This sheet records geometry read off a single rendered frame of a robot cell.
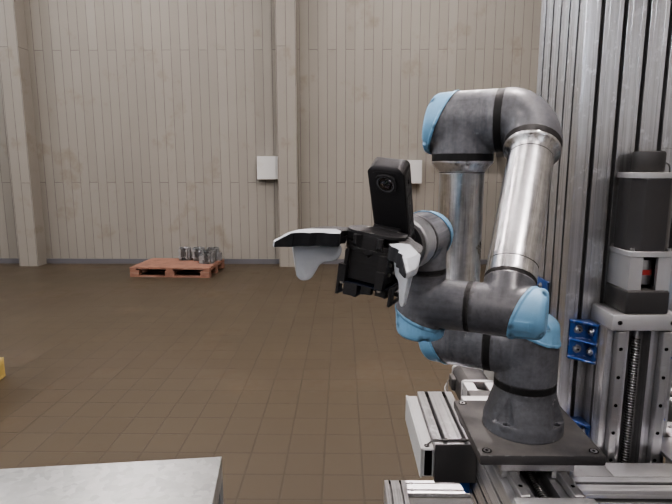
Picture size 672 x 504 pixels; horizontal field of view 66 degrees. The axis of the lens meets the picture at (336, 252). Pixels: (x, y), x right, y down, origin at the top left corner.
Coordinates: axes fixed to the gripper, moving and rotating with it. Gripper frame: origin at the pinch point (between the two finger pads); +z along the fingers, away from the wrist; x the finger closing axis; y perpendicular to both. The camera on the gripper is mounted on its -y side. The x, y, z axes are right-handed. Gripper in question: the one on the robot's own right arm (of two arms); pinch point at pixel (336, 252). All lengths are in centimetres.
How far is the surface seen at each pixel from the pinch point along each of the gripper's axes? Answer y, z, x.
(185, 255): 195, -548, 506
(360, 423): 158, -225, 75
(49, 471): 48, -3, 48
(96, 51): -89, -535, 693
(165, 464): 46, -13, 32
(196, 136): 19, -599, 544
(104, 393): 182, -185, 249
